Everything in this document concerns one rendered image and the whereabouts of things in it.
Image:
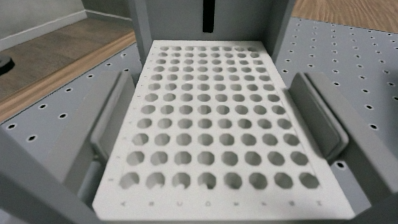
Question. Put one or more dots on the grey flat base plate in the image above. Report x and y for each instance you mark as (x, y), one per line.
(362, 63)

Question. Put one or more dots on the white well plate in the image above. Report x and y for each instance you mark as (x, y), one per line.
(212, 136)

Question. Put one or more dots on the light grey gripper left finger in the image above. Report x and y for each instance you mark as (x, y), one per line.
(92, 132)

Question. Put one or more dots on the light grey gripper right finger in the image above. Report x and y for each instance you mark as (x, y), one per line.
(342, 135)

